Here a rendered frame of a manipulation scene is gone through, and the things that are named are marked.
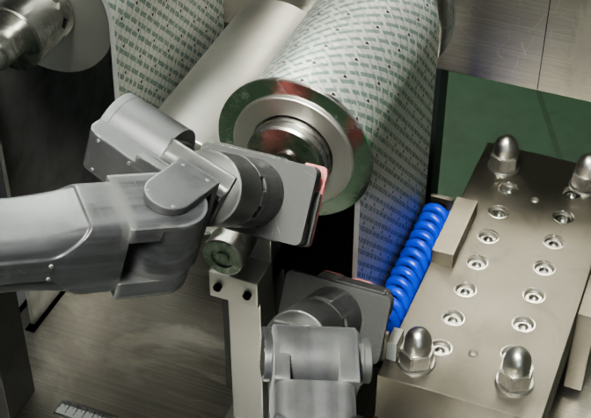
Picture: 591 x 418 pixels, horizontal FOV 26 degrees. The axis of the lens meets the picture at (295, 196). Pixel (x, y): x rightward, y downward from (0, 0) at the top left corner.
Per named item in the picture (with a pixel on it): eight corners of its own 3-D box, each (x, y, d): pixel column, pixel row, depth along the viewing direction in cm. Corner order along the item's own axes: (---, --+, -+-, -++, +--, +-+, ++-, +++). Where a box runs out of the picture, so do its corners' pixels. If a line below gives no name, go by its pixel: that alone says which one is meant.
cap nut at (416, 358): (392, 370, 124) (394, 337, 121) (404, 344, 126) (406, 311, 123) (428, 380, 123) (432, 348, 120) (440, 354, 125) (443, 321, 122)
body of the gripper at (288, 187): (306, 246, 104) (279, 246, 97) (193, 217, 107) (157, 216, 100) (324, 169, 104) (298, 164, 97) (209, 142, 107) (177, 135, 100)
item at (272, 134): (311, 126, 109) (333, 197, 113) (319, 113, 111) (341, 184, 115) (235, 128, 113) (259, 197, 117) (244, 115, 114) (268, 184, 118)
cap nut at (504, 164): (484, 172, 147) (487, 141, 144) (492, 154, 150) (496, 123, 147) (514, 179, 146) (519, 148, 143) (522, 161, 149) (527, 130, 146)
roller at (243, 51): (127, 215, 128) (117, 118, 121) (232, 81, 146) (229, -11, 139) (237, 245, 125) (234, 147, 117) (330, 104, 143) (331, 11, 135)
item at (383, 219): (349, 348, 128) (354, 208, 116) (419, 209, 145) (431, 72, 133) (353, 350, 128) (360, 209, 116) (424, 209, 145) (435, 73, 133)
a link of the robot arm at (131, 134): (149, 304, 92) (175, 215, 86) (25, 222, 95) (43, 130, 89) (240, 230, 101) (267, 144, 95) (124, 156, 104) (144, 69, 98)
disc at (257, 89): (210, 182, 121) (226, 56, 111) (213, 179, 121) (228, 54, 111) (356, 238, 118) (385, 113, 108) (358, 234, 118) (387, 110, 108)
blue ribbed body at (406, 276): (360, 343, 129) (361, 319, 127) (424, 215, 145) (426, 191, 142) (393, 353, 128) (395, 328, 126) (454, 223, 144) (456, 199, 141)
